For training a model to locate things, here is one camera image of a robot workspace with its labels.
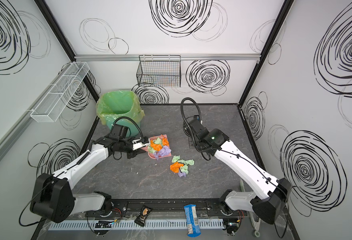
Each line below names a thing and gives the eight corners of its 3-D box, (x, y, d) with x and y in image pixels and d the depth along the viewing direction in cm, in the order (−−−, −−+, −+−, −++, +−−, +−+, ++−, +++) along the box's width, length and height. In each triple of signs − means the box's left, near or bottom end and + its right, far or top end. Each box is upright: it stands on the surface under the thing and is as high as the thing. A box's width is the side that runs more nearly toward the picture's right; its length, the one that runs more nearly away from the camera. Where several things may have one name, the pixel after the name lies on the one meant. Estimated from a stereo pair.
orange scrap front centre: (169, 168, 89) (168, 167, 87) (175, 160, 92) (175, 159, 90) (177, 174, 87) (176, 173, 85) (183, 166, 90) (183, 164, 88)
